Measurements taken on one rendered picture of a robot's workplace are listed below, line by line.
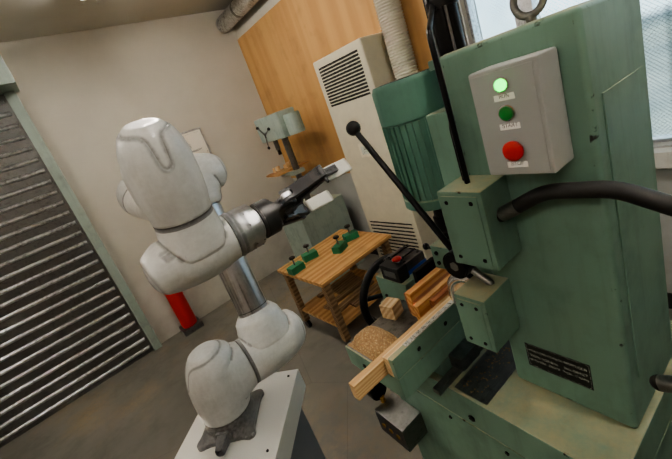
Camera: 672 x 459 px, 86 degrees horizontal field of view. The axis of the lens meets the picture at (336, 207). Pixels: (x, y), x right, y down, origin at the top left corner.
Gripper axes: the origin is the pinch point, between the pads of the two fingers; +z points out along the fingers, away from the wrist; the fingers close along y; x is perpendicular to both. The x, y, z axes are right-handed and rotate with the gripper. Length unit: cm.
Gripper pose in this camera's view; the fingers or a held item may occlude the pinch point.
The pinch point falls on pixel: (334, 182)
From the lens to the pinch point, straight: 81.1
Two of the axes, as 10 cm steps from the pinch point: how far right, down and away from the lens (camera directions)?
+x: -5.8, -7.8, 2.2
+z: 7.6, -4.3, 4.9
